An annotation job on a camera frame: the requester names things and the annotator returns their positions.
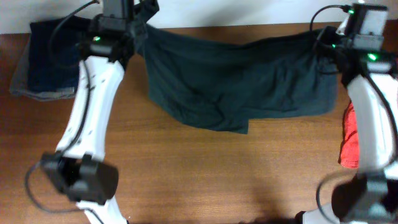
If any dark green t-shirt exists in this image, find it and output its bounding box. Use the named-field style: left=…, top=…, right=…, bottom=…
left=133, top=0, right=340, bottom=134

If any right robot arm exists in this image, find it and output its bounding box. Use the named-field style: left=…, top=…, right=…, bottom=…
left=296, top=26, right=397, bottom=223

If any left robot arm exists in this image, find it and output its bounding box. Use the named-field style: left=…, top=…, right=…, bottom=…
left=40, top=0, right=159, bottom=223

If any folded navy blue garment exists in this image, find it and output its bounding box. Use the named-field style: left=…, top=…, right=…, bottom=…
left=28, top=16, right=90, bottom=93

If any red t-shirt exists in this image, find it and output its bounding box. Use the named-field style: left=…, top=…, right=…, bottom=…
left=338, top=102, right=359, bottom=169

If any folded grey garment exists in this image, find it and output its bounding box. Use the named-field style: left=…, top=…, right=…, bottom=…
left=9, top=40, right=77, bottom=101

